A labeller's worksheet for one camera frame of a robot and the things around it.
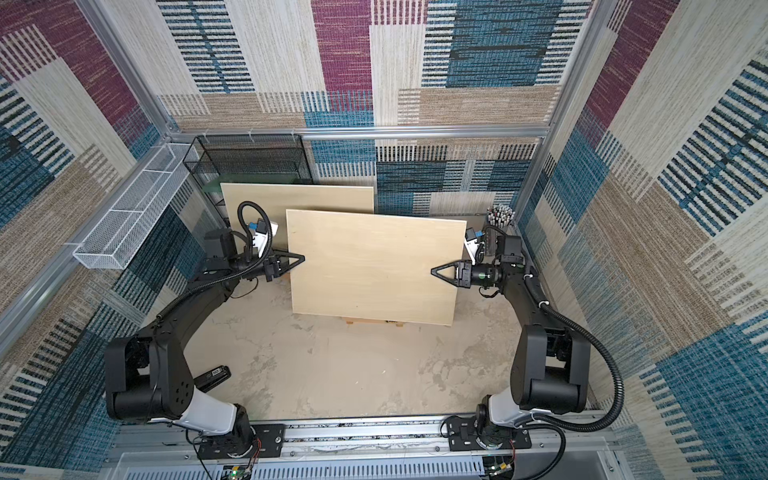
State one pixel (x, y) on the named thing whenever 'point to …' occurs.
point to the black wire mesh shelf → (246, 158)
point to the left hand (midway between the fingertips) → (307, 259)
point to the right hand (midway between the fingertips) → (435, 274)
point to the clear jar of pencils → (500, 216)
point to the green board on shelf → (213, 186)
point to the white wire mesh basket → (110, 244)
